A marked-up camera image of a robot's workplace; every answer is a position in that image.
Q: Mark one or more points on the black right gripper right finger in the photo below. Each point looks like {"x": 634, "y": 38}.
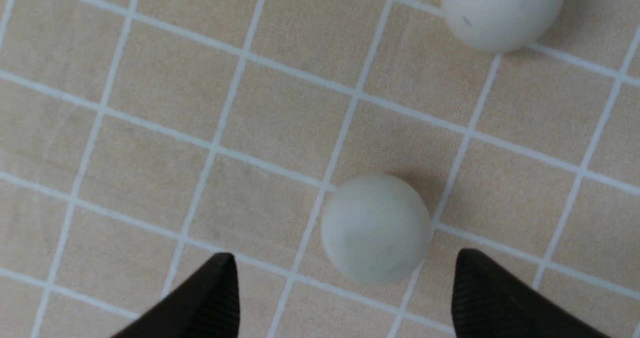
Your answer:
{"x": 490, "y": 302}

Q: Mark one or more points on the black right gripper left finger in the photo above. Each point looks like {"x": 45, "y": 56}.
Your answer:
{"x": 206, "y": 305}

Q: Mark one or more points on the white table-tennis ball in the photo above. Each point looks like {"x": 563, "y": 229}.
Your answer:
{"x": 499, "y": 26}
{"x": 375, "y": 229}

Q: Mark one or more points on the beige checkered tablecloth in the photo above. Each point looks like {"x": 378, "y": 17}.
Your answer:
{"x": 141, "y": 136}

